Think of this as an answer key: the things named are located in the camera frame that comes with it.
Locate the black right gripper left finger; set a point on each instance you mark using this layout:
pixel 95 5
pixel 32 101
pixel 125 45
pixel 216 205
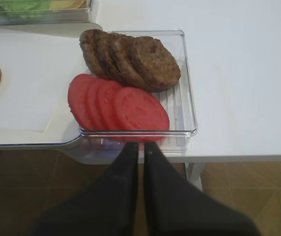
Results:
pixel 106 208

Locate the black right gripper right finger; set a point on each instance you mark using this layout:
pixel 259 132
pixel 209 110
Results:
pixel 175 207

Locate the yellow cheese slices stack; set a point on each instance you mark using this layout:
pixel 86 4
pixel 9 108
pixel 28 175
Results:
pixel 67 4

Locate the green lettuce leaves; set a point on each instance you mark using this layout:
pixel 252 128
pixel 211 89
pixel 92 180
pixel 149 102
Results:
pixel 25 9

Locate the clear lettuce cheese container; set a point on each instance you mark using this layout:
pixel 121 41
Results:
pixel 54 16

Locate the tomato slice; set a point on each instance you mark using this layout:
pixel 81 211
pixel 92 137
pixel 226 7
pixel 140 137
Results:
pixel 137 110
pixel 104 102
pixel 76 99
pixel 90 103

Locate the clear patty tomato container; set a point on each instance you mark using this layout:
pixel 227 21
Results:
pixel 101 147

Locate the brown patty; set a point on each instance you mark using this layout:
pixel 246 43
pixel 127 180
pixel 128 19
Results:
pixel 88 47
pixel 119 50
pixel 106 61
pixel 154 63

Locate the white parchment paper sheet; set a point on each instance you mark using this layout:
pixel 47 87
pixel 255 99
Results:
pixel 36 72

